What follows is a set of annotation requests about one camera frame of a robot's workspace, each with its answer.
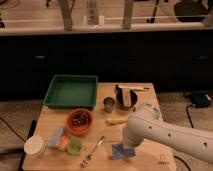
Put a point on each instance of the green plastic tray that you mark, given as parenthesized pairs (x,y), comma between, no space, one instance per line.
(72,91)

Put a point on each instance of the orange toy block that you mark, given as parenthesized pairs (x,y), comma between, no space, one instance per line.
(63,143)

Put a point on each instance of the small metal cup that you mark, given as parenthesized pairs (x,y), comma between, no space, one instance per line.
(109,104)

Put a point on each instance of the orange bowl with grapes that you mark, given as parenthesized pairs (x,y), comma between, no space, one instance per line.
(79,122)

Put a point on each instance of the white remote on shelf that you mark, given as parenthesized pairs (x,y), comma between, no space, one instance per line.
(92,12)

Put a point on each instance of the knife with wooden handle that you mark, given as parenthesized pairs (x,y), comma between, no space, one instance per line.
(135,88)

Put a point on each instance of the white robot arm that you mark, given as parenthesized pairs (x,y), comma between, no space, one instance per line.
(144,123)

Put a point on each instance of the dark blue floor device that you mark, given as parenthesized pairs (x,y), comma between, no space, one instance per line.
(199,99)

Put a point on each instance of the metal fork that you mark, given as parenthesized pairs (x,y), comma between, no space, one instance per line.
(88,157)

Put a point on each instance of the blue sponge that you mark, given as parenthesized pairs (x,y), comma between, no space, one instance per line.
(119,152)

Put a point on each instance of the light blue cloth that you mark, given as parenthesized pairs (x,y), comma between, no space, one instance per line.
(54,141)

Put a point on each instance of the dark brown bowl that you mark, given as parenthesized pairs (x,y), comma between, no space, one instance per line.
(119,99)

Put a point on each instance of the small green cup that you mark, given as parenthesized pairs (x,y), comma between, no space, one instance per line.
(74,146)

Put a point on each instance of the wooden block in bowl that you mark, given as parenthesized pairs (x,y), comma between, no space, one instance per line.
(126,97)

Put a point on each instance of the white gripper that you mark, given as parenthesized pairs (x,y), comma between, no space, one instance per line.
(128,147)

